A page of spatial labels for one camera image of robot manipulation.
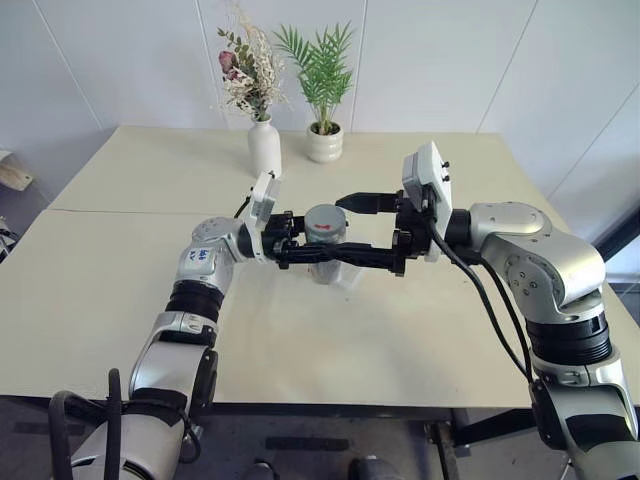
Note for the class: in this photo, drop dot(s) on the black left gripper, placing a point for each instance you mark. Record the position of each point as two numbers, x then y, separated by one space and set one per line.
278 235

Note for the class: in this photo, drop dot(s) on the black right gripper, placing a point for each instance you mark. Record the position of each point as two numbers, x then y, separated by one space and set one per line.
414 235

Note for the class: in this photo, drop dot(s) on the grey jar lid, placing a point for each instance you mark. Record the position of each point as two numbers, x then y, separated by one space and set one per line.
326 222

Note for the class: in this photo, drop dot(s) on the clear plastic jar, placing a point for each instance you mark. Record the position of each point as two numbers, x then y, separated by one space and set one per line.
326 272

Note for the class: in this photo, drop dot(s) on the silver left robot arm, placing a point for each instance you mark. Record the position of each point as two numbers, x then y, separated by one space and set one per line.
165 365

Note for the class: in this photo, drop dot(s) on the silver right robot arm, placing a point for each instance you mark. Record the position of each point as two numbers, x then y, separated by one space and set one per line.
560 270

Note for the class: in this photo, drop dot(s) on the white ribbed plant pot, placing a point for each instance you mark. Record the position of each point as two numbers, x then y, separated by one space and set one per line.
325 145

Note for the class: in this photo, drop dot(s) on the white ceramic vase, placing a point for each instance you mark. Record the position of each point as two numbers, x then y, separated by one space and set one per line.
264 150

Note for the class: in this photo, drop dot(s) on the green palm plant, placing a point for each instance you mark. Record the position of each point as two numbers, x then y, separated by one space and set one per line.
325 65

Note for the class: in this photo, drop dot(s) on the dried flower bouquet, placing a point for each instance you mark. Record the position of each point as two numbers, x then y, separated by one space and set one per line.
252 70

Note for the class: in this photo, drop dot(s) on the dark rounded shape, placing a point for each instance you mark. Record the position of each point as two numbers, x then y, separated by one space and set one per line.
265 471
375 469

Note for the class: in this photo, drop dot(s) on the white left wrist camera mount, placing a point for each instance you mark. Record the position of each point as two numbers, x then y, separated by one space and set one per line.
263 197

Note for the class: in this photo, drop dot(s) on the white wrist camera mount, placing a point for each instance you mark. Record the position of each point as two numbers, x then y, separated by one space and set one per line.
436 175
263 197

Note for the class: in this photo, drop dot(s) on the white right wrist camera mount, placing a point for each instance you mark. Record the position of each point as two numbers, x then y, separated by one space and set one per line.
436 175

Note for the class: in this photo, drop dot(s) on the black table frame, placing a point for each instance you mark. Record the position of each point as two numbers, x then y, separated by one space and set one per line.
495 425

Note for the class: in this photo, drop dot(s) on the dark door frame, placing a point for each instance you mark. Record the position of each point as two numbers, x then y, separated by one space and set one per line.
620 240

